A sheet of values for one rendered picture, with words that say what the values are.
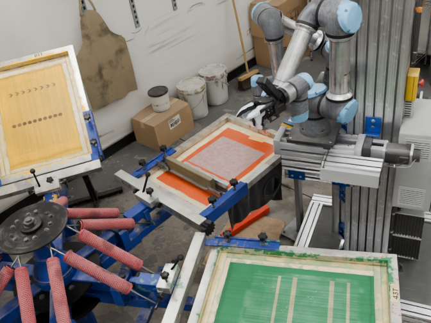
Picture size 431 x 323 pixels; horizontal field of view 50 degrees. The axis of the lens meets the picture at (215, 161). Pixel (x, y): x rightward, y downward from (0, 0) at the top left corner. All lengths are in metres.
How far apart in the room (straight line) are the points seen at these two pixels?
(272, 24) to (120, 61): 2.32
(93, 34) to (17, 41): 0.65
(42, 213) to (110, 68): 2.50
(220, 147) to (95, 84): 1.86
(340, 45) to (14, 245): 1.52
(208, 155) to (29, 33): 1.95
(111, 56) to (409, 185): 2.86
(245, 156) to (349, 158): 0.68
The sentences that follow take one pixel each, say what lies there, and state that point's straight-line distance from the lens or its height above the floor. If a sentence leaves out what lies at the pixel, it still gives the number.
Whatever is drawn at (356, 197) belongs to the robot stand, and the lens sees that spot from 2.70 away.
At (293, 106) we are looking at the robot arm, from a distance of 1.88.
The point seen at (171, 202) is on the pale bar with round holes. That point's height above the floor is 1.04.
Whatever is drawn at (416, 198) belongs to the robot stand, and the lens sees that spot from 2.58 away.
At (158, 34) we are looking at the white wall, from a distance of 4.77.
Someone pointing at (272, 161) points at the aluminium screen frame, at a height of 0.99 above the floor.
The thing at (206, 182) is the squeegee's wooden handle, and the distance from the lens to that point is 2.41.
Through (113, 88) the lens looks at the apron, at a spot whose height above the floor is 0.66.
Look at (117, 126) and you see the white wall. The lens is 4.69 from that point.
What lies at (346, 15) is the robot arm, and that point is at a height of 1.87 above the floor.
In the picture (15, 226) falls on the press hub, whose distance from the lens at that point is 2.11.
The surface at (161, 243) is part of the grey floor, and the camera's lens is 3.64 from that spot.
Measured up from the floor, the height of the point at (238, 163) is 0.95.
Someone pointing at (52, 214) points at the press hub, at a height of 1.31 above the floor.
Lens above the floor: 2.54
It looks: 36 degrees down
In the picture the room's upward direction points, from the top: 10 degrees counter-clockwise
